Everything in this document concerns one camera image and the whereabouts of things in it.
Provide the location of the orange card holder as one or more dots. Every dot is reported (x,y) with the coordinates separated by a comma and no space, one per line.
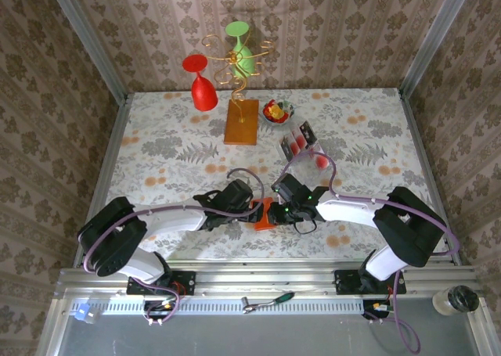
(263,205)

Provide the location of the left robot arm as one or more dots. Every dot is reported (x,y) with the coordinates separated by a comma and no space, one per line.
(113,238)

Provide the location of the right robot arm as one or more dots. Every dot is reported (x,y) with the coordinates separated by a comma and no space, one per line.
(411,231)

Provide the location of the red circle credit card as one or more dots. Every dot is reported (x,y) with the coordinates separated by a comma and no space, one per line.
(300,141)
(291,148)
(321,162)

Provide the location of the black VIP credit card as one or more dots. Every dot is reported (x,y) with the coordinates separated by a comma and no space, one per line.
(308,131)

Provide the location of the floral patterned tablecloth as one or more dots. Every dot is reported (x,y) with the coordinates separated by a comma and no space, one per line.
(176,168)

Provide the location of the yellow wrapped candy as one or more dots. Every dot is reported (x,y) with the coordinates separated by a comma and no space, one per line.
(276,110)

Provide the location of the patterned candy bowl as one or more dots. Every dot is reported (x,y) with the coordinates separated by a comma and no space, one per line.
(289,107)

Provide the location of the red wrapped candy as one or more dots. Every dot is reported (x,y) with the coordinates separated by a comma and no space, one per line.
(268,108)

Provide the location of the red wine glass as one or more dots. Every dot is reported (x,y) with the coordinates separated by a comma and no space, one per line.
(203,94)

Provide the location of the black power connector box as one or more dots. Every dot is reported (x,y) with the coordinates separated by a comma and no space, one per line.
(375,307)
(156,307)

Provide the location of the green wine glass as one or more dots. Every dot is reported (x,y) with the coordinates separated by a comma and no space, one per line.
(236,29)

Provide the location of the clear plastic cup dark lid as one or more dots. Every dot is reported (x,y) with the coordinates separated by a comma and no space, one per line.
(456,300)

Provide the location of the blue white connector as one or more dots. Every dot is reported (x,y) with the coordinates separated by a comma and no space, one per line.
(84,313)

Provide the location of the wide aluminium mounting rail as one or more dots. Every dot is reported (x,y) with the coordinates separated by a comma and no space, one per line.
(266,279)

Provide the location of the aluminium table side rail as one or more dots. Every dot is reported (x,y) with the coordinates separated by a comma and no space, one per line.
(426,168)
(113,144)

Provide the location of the aluminium frame post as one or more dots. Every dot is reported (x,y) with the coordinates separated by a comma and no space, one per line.
(434,39)
(86,39)

